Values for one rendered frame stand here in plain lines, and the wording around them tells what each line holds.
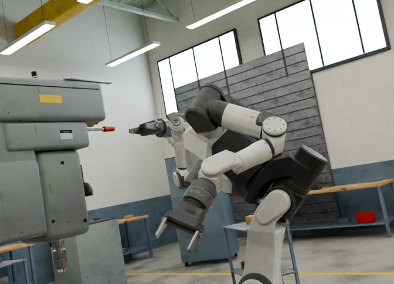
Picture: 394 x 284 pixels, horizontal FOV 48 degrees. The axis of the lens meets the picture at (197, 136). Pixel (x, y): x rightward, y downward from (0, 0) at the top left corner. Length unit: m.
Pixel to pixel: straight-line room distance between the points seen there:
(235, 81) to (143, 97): 2.68
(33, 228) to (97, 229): 4.85
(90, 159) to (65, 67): 2.09
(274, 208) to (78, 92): 0.84
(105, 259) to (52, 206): 4.88
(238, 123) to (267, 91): 8.16
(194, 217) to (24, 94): 0.73
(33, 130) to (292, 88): 8.08
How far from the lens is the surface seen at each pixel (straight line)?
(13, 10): 10.15
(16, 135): 1.60
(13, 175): 1.57
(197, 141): 1.64
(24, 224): 1.57
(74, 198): 1.70
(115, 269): 6.64
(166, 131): 2.04
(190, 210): 1.32
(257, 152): 1.43
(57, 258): 1.76
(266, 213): 1.62
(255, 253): 1.70
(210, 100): 1.57
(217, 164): 1.37
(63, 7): 8.59
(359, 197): 9.04
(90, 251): 6.33
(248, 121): 1.51
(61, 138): 1.68
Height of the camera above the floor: 1.43
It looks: 6 degrees up
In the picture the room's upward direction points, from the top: 10 degrees counter-clockwise
